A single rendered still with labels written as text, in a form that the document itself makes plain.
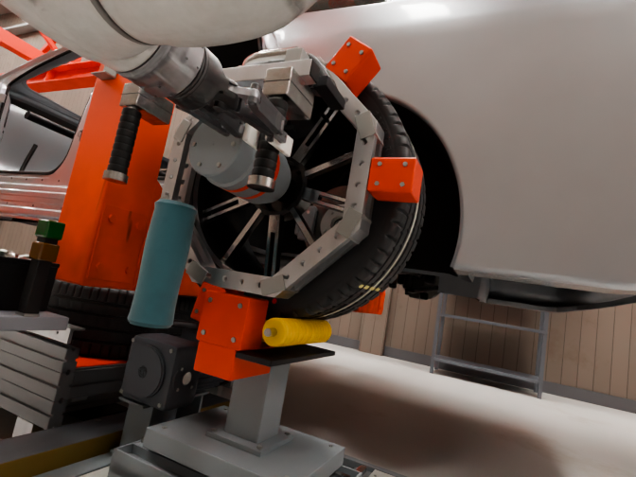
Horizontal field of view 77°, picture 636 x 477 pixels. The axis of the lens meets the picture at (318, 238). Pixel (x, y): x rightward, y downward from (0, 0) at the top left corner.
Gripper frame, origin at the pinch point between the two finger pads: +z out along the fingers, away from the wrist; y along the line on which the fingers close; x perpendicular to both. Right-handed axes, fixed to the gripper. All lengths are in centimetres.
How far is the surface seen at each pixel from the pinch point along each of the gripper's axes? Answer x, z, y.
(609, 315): 9, 452, 136
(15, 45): 245, 220, -610
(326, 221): 3, 75, -23
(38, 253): -24, 2, -54
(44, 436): -70, 22, -65
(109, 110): 17, 17, -67
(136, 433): -69, 38, -51
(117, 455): -67, 23, -41
